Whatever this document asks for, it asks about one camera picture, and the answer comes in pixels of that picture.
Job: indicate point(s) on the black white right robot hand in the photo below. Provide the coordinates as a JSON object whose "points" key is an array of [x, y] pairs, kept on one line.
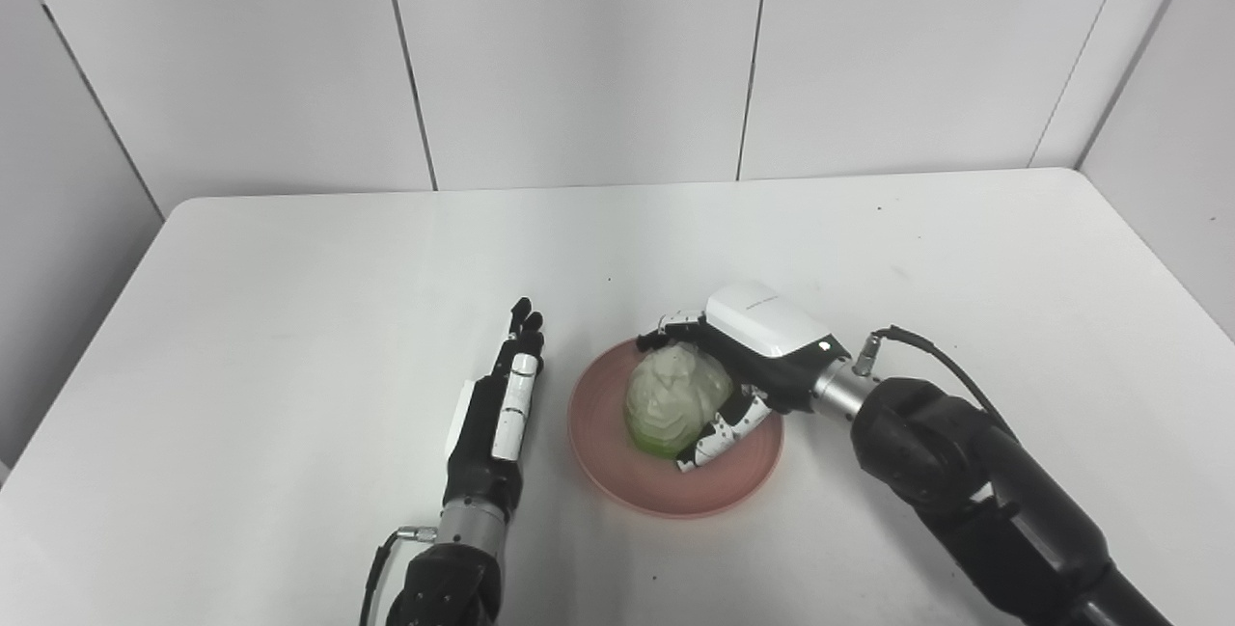
{"points": [[762, 327]]}

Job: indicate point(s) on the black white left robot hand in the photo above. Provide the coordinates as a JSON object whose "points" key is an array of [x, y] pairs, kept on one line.
{"points": [[478, 472]]}

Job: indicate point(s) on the green white toy cabbage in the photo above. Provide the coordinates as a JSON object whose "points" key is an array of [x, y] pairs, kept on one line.
{"points": [[671, 399]]}

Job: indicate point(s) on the pink round plate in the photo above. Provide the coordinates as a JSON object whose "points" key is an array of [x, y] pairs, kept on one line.
{"points": [[617, 462]]}

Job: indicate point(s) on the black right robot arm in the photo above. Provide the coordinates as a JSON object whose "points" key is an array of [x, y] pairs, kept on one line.
{"points": [[974, 491]]}

